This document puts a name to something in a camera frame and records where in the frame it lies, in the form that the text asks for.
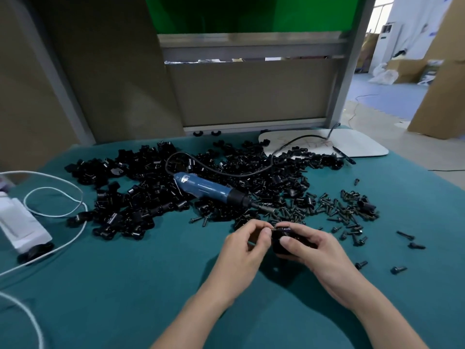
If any brown partition board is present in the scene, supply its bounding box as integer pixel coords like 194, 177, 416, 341
27, 0, 186, 144

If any person's right hand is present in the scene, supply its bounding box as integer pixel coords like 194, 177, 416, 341
278, 222, 368, 311

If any green screen panel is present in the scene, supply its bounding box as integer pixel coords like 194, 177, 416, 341
144, 0, 361, 35

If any white plastic bag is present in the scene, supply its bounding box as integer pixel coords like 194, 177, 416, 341
369, 63, 399, 85

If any black pen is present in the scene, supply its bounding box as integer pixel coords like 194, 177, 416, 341
332, 146, 357, 165

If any person's left hand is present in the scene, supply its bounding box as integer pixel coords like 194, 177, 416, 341
214, 219, 275, 303

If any white rounded board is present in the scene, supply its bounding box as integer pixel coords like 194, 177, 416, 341
258, 128, 389, 158

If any black round clamp piece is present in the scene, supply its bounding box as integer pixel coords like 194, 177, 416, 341
17, 242, 55, 264

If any person's right forearm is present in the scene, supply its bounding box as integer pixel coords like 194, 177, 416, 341
343, 292, 433, 349

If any white standing air conditioner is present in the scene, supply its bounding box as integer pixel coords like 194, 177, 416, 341
371, 22, 396, 73

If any heap of small black screws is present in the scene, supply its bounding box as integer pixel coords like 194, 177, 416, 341
189, 190, 380, 247

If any teal table cloth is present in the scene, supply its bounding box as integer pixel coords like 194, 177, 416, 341
0, 132, 465, 349

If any person's left forearm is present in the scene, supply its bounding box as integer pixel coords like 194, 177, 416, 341
151, 287, 238, 349

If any black screwdriver cable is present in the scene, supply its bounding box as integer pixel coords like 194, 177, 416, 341
165, 122, 341, 178

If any white power adapter box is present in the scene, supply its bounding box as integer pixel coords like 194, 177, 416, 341
0, 192, 54, 255

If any large brown cardboard box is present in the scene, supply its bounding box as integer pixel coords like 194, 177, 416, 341
407, 0, 465, 139

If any white cable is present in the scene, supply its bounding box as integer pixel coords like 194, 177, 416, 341
0, 171, 89, 349

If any black plastic clamp part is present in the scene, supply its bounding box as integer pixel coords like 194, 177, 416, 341
271, 226, 318, 257

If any grey partition panel frame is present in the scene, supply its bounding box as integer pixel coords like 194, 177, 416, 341
157, 0, 378, 135

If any pile of black plastic clamps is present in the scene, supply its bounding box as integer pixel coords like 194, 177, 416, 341
65, 140, 346, 241

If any blue electric screwdriver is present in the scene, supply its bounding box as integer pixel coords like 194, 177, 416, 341
173, 172, 275, 214

